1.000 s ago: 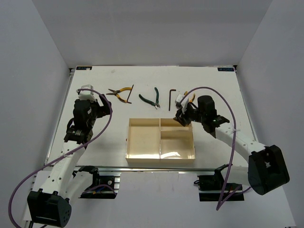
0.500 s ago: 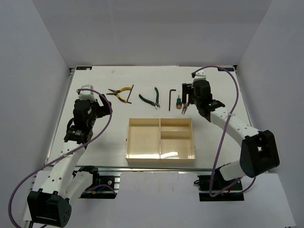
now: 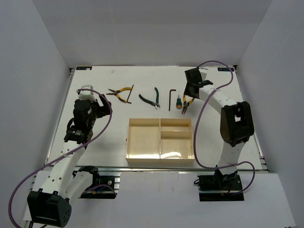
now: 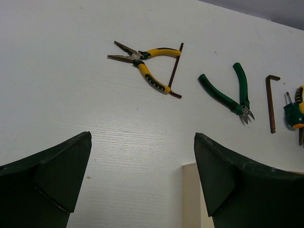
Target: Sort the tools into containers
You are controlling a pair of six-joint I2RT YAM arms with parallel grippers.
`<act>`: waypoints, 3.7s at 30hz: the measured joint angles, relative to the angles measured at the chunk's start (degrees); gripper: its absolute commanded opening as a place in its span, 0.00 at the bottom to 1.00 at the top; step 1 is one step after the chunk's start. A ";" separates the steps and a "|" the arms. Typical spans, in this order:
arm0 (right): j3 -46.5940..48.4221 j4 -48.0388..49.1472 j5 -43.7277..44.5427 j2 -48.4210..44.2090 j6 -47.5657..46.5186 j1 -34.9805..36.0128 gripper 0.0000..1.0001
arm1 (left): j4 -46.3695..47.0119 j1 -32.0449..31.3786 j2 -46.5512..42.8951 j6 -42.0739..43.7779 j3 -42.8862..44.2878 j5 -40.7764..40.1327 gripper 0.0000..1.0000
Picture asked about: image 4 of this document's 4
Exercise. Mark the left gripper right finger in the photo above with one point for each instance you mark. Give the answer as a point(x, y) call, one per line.
point(211, 158)

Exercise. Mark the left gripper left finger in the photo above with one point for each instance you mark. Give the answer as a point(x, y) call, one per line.
point(41, 190)

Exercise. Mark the beige three-compartment tray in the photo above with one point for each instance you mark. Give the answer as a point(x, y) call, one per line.
point(192, 197)

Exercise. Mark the green side cutters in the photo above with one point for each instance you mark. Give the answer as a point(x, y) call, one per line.
point(237, 102)

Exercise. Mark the green orange stubby screwdriver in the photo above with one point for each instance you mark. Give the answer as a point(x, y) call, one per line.
point(293, 116)

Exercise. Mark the left brown hex key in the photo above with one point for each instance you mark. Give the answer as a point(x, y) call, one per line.
point(176, 95)

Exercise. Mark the brown hex key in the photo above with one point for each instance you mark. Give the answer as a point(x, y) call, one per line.
point(176, 95)
point(270, 102)

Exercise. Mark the right brown hex key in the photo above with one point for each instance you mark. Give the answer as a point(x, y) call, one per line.
point(270, 102)

